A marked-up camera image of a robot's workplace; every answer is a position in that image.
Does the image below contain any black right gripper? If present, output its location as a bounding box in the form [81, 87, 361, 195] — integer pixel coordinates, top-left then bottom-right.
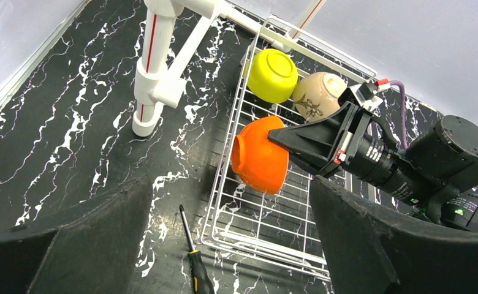
[268, 102, 444, 206]

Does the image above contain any white ceramic bowl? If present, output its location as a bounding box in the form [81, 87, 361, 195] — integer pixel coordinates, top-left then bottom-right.
[230, 116, 289, 194]

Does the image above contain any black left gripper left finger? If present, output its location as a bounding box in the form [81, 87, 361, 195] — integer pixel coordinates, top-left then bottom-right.
[0, 175, 153, 293]

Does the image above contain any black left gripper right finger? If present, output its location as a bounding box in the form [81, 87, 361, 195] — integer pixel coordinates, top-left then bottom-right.
[309, 176, 478, 293]

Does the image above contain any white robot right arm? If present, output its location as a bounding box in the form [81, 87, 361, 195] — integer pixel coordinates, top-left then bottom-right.
[268, 102, 478, 232]

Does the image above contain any beige ceramic bowl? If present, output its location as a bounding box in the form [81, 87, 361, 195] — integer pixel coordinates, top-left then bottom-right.
[292, 72, 347, 122]

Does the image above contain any yellow-green plastic bowl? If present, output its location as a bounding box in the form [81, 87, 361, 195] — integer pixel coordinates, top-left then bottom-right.
[243, 48, 298, 104]

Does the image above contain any black yellow screwdriver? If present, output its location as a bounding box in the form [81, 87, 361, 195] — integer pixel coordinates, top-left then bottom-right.
[179, 205, 216, 294]

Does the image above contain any white pvc pipe frame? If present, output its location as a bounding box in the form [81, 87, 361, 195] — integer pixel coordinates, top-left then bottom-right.
[132, 0, 324, 137]

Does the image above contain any white wire dish rack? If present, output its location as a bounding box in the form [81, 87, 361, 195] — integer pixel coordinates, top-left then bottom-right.
[200, 15, 377, 281]

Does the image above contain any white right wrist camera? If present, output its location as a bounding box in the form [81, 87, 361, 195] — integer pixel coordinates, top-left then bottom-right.
[338, 79, 390, 113]

